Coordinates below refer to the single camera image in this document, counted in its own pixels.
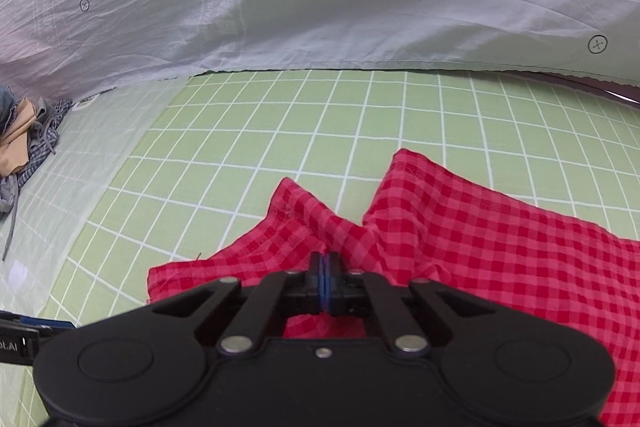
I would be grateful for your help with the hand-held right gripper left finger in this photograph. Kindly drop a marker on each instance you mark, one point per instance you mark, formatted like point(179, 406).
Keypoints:
point(316, 279)

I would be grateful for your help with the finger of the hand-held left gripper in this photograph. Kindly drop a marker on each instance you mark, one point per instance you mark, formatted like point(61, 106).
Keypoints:
point(45, 323)

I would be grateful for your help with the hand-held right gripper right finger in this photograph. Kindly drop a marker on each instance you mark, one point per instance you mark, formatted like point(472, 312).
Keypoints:
point(330, 279)

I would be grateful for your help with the red checked shorts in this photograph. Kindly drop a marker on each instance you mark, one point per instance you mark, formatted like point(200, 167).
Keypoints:
point(500, 247)

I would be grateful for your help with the green grid mat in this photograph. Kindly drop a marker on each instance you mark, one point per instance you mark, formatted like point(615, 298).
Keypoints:
point(300, 132)

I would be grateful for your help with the blue plaid garment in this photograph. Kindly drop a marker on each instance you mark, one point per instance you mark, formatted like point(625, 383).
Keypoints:
point(37, 162)

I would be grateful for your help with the beige garment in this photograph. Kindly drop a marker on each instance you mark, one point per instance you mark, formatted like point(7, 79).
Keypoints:
point(15, 147)

